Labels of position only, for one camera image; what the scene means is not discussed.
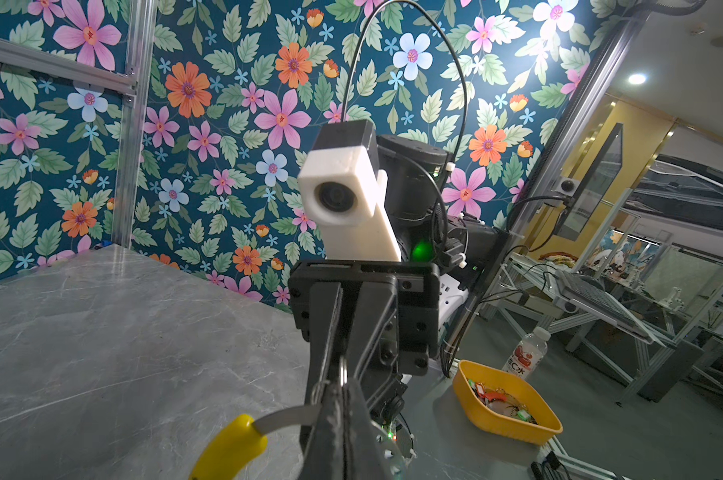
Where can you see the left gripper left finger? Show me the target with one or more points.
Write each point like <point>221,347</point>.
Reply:
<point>323,457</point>

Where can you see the yellow capped key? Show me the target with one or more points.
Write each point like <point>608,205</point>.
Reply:
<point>230,451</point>

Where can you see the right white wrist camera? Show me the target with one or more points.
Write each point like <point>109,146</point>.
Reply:
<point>343,191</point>

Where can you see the grey metal desk frame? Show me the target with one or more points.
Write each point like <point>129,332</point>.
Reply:
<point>582,305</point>

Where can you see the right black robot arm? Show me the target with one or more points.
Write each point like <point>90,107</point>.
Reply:
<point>460,245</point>

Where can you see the plastic water bottle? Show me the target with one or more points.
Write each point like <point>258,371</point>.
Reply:
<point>528,353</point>

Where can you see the yellow plastic tray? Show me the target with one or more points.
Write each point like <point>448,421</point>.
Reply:
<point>503,404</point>

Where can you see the black monitor screen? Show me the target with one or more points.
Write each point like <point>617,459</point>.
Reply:
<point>597,181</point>

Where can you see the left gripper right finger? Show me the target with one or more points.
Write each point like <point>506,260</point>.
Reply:
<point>362,458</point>

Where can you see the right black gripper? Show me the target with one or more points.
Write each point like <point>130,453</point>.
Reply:
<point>383,316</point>

